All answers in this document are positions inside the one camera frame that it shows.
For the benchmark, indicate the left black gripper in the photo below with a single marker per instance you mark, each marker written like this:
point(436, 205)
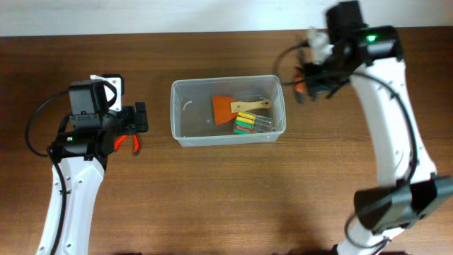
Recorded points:
point(132, 113)

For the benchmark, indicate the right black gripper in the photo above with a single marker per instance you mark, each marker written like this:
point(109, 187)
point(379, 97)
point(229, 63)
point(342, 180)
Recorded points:
point(313, 87)

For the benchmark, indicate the red handled cutting pliers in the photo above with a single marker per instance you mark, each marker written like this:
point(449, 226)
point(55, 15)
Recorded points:
point(118, 142)

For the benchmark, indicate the orange black needle-nose pliers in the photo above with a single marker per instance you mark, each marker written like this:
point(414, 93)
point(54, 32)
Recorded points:
point(299, 90)

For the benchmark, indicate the orange scraper wooden handle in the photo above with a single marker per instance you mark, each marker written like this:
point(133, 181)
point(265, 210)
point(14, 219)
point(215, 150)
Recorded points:
point(226, 108)

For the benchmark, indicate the colourful screwdriver set case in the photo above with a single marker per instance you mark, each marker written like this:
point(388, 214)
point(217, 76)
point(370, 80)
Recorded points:
point(248, 123)

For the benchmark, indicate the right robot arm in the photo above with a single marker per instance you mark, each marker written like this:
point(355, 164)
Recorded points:
point(371, 60)

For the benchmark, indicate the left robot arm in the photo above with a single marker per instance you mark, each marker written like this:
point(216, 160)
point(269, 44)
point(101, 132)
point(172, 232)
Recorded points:
point(95, 128)

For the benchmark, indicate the clear plastic container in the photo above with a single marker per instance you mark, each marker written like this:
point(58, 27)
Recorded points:
point(192, 115)

